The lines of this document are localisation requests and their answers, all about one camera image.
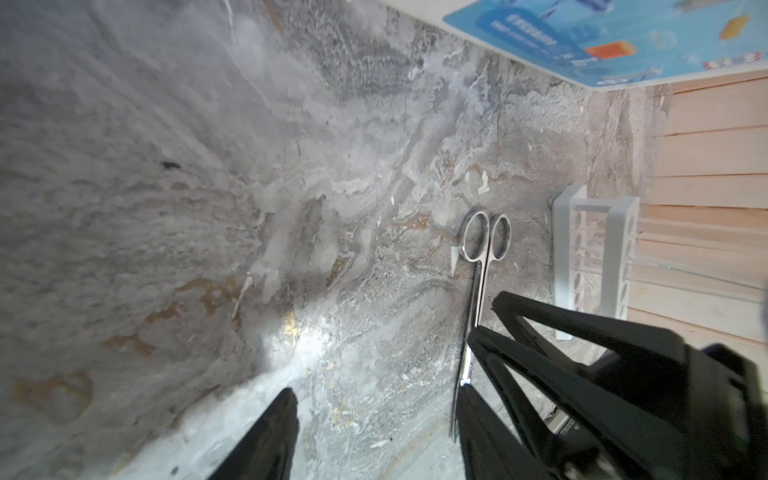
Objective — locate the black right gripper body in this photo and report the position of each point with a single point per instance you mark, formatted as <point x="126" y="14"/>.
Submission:
<point x="712" y="422"/>

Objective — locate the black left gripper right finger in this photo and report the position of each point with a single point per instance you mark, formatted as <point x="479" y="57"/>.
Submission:
<point x="489" y="449"/>

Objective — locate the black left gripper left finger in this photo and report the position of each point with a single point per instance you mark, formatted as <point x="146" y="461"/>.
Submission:
<point x="266" y="450"/>

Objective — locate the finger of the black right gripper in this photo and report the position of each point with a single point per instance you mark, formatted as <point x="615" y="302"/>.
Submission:
<point x="614" y="435"/>
<point x="633" y="341"/>

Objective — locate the white test tube rack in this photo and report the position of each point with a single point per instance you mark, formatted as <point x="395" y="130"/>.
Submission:
<point x="593" y="244"/>

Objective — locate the white plastic storage bin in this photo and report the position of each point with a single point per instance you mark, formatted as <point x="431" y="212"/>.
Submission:
<point x="610" y="45"/>

